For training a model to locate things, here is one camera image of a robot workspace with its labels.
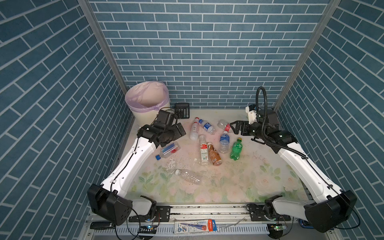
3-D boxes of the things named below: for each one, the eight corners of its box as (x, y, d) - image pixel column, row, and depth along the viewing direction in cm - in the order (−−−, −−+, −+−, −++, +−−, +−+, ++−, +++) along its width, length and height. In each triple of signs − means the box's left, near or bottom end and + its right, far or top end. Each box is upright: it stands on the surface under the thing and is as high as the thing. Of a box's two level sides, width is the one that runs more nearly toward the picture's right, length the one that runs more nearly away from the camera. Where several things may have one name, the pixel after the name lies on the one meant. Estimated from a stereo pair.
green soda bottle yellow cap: (229, 158, 95) (230, 154, 91) (233, 140, 104) (235, 136, 100) (238, 161, 94) (240, 157, 90) (242, 142, 103) (244, 138, 99)
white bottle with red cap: (189, 139, 103) (189, 136, 100) (195, 119, 114) (195, 116, 112) (196, 140, 102) (196, 137, 99) (201, 120, 114) (201, 117, 111)
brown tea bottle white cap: (213, 167, 91) (214, 163, 87) (205, 145, 101) (205, 141, 97) (221, 165, 92) (222, 161, 88) (212, 143, 102) (213, 139, 98)
